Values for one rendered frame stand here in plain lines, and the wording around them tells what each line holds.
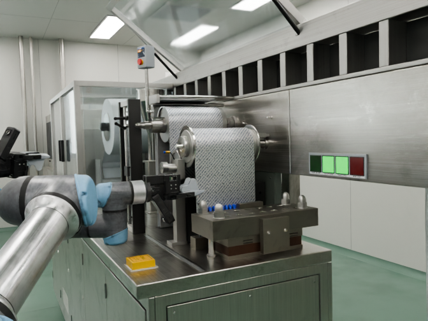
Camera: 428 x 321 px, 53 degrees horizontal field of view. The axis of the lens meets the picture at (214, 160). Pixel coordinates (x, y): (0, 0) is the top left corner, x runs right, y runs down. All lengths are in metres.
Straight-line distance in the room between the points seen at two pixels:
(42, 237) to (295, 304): 0.86
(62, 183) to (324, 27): 0.92
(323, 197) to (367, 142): 3.78
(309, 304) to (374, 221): 3.10
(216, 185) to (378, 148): 0.56
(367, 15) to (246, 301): 0.89
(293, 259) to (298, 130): 0.44
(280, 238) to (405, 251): 3.02
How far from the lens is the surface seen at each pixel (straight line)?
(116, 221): 1.36
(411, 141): 1.18
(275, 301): 1.41
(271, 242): 1.39
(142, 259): 1.32
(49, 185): 0.99
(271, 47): 1.68
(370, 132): 1.27
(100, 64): 7.16
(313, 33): 1.49
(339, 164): 1.35
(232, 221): 1.33
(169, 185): 1.40
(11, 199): 1.03
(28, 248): 0.84
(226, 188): 1.53
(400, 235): 4.36
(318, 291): 1.50
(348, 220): 4.79
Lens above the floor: 1.28
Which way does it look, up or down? 3 degrees down
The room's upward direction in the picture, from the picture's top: 2 degrees counter-clockwise
